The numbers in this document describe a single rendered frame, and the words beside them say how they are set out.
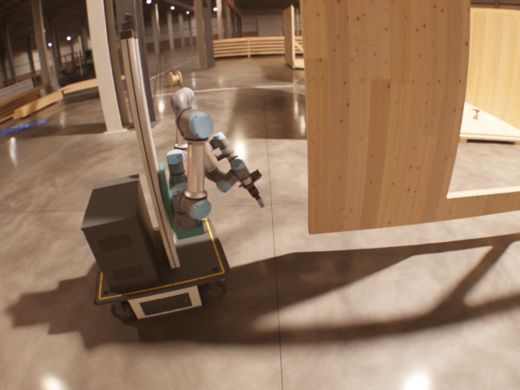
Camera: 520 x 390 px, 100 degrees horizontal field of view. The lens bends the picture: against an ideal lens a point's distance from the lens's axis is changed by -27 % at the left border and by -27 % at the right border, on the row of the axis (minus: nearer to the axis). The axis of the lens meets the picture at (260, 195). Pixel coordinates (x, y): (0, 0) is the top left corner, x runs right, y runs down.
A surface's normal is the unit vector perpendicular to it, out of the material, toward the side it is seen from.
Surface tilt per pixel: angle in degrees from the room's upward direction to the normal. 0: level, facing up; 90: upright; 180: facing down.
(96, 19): 90
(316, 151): 90
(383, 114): 90
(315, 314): 0
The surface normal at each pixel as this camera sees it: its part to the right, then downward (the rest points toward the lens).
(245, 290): -0.04, -0.86
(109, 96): 0.03, 0.51
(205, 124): 0.69, 0.22
